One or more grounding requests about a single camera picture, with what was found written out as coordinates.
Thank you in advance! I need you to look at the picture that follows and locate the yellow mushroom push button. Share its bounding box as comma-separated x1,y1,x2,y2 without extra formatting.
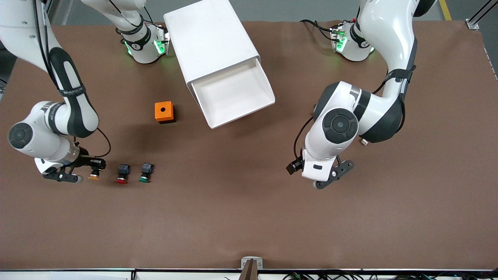
88,159,105,181

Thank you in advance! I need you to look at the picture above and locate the red mushroom push button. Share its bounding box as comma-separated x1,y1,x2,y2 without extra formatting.
116,164,132,184

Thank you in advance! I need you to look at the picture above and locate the green mushroom push button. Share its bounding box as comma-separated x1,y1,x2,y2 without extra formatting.
139,163,154,183

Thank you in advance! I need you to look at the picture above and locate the green lit base connector box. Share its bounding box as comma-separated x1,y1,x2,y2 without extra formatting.
155,24,170,56
330,23,347,53

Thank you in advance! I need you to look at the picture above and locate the orange button enclosure box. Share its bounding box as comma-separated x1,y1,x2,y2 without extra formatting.
154,101,176,124

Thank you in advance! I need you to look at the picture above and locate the grey table edge bracket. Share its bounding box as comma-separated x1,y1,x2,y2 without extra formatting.
238,256,263,280

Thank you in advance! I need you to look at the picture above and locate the black cable bundle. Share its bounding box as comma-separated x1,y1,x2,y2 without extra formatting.
282,269,440,280

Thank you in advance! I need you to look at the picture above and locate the black arm base cable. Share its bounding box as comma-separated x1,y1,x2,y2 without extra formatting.
300,19,336,41

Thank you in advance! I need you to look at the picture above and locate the aluminium frame post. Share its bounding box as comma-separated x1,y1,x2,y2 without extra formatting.
465,0,498,30

